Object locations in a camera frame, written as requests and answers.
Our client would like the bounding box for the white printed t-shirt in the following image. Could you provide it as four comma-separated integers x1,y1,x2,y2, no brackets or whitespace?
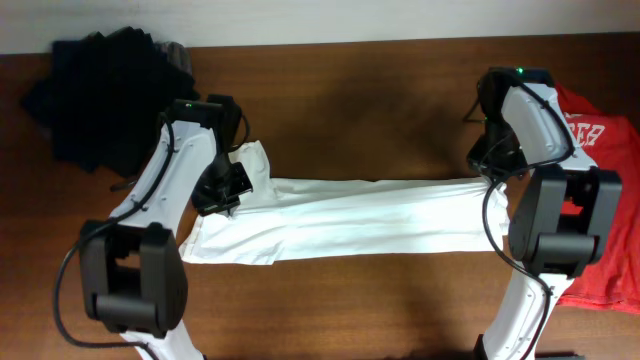
180,142,509,265

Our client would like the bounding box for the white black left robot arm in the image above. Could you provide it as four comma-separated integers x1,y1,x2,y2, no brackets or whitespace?
79,95,253,359

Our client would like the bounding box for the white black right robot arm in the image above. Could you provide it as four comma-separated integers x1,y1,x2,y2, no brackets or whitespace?
467,67,622,360

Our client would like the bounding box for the red lettered t-shirt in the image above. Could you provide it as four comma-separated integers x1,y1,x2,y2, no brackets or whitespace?
553,81,640,315

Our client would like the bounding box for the black folded garment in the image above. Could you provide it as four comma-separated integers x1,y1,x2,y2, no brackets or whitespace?
21,27,199,178

